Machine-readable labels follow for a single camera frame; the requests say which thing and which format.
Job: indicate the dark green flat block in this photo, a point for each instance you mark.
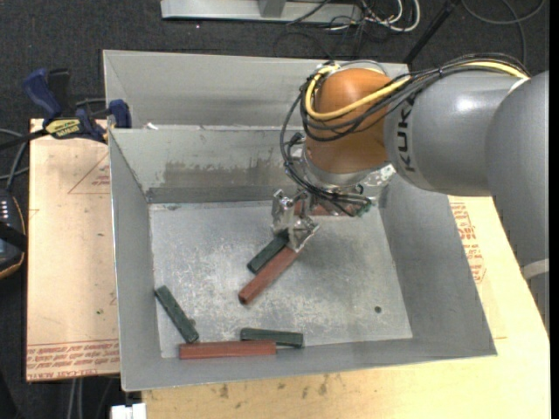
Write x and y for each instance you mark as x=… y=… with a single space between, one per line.
x=266 y=255
x=177 y=314
x=271 y=337

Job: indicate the red-brown flat block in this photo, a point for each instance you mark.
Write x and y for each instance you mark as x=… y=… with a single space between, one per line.
x=266 y=277
x=227 y=349

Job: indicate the grey metal bin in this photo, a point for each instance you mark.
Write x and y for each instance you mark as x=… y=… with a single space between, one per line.
x=332 y=277

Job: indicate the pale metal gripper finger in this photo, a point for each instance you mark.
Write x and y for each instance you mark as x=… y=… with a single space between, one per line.
x=281 y=212
x=303 y=233

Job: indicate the brown cardboard board, red print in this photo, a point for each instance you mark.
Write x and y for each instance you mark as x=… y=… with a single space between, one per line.
x=65 y=256

